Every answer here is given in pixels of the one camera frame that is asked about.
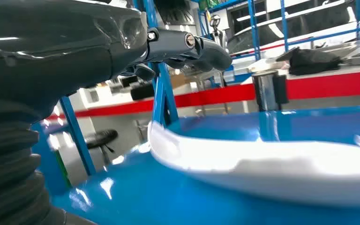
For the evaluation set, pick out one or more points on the blue metal shelf rack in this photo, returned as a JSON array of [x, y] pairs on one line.
[[155, 198], [254, 31]]

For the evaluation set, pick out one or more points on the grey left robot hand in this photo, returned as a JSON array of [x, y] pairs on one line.
[[59, 46]]

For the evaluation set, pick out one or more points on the black round stool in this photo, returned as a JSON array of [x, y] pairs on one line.
[[100, 138]]

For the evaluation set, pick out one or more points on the red barrier belt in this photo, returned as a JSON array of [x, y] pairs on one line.
[[217, 93]]

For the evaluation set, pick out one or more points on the white table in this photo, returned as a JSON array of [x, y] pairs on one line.
[[270, 66]]

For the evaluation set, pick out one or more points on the black bag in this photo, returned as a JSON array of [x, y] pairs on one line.
[[310, 62]]

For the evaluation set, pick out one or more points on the black stanchion post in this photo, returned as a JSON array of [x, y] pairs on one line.
[[265, 90]]

